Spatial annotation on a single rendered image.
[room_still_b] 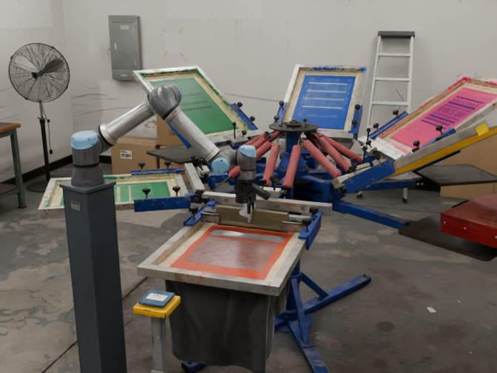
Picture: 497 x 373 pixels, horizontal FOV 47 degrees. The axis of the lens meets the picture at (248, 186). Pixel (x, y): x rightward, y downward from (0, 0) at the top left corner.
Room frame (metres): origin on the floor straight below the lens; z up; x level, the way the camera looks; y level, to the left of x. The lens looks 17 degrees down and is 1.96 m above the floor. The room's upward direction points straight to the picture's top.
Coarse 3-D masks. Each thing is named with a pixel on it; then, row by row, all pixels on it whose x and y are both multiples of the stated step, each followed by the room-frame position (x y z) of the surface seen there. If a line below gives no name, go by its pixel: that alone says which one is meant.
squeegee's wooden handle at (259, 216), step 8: (216, 208) 2.63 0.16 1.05; (224, 208) 2.62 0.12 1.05; (232, 208) 2.61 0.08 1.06; (240, 208) 2.60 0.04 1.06; (224, 216) 2.62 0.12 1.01; (232, 216) 2.60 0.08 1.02; (240, 216) 2.59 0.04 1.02; (256, 216) 2.57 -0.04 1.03; (264, 216) 2.55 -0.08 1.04; (272, 216) 2.54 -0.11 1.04; (280, 216) 2.53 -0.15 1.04; (288, 216) 2.55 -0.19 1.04; (272, 224) 2.54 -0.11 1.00; (280, 224) 2.53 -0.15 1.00
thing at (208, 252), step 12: (216, 228) 2.61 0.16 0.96; (228, 228) 2.61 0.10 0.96; (240, 228) 2.61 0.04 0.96; (204, 240) 2.46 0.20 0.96; (216, 240) 2.46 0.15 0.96; (228, 240) 2.46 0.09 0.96; (240, 240) 2.46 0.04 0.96; (192, 252) 2.31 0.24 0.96; (204, 252) 2.31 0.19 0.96; (216, 252) 2.31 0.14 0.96; (228, 252) 2.31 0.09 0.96; (180, 264) 2.19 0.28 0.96; (192, 264) 2.19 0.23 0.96; (204, 264) 2.19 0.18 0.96; (216, 264) 2.19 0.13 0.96
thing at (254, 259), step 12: (252, 240) 2.46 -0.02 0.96; (288, 240) 2.46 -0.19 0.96; (240, 252) 2.31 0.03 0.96; (252, 252) 2.31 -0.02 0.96; (264, 252) 2.31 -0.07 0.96; (276, 252) 2.31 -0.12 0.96; (228, 264) 2.19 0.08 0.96; (240, 264) 2.19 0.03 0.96; (252, 264) 2.19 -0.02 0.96; (264, 264) 2.19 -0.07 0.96; (240, 276) 2.08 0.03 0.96; (252, 276) 2.08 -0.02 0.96; (264, 276) 2.08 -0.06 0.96
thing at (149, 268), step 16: (176, 240) 2.37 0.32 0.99; (304, 240) 2.37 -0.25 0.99; (160, 256) 2.21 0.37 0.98; (288, 256) 2.19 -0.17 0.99; (144, 272) 2.08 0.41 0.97; (160, 272) 2.06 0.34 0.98; (176, 272) 2.04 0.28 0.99; (192, 272) 2.04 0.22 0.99; (208, 272) 2.04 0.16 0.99; (288, 272) 2.07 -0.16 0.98; (240, 288) 1.96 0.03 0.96; (256, 288) 1.94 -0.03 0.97; (272, 288) 1.92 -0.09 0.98
